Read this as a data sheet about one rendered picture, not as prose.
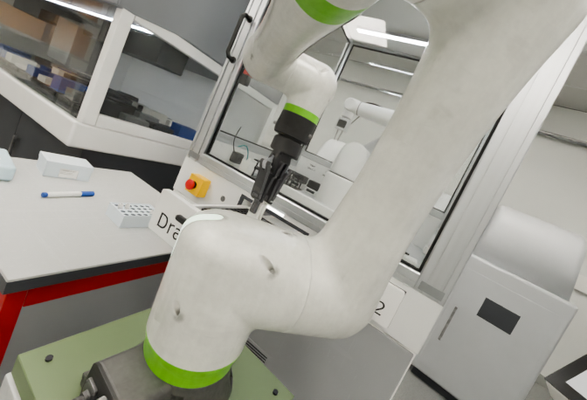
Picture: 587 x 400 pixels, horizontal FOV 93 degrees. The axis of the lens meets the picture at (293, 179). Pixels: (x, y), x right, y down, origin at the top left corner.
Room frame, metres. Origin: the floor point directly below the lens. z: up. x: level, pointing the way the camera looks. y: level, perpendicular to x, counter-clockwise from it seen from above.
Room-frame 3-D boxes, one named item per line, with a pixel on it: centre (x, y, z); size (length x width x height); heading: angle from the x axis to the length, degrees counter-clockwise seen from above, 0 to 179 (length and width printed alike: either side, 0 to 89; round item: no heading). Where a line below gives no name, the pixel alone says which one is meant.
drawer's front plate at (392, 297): (0.78, -0.27, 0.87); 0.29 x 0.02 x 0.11; 65
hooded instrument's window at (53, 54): (1.95, 1.43, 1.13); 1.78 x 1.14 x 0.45; 65
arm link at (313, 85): (0.69, 0.06, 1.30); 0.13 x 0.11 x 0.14; 110
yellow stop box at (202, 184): (1.04, 0.33, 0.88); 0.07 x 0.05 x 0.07; 65
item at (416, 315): (1.34, -0.22, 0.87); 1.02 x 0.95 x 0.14; 65
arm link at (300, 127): (0.70, 0.05, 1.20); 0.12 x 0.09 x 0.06; 65
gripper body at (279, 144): (0.69, 0.05, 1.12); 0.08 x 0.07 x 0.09; 155
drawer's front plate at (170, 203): (0.63, 0.16, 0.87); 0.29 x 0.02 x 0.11; 65
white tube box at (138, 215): (0.80, 0.39, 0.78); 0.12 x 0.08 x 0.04; 151
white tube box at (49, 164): (0.89, 0.71, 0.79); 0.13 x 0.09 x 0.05; 147
